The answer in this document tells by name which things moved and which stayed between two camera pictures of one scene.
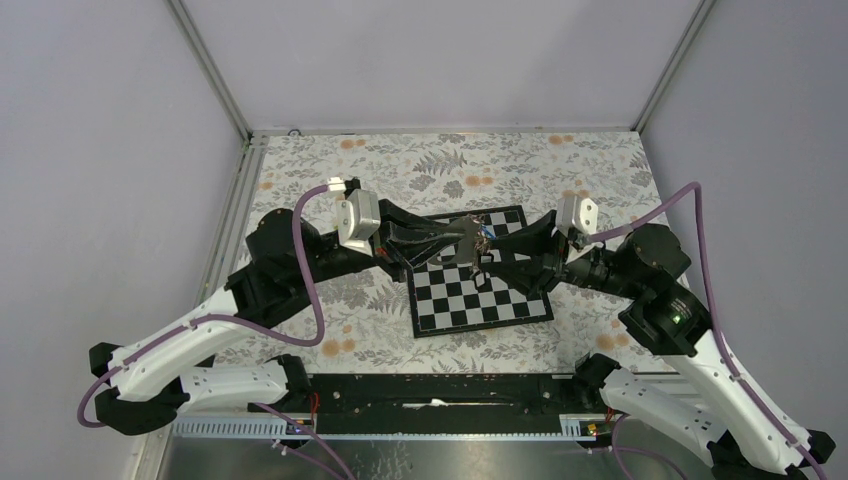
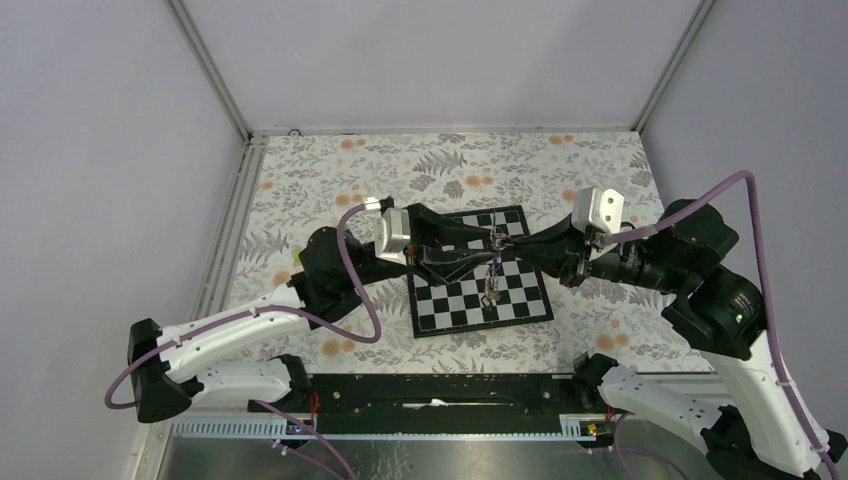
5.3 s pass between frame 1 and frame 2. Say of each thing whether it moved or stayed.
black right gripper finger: moved
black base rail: stayed
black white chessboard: stayed
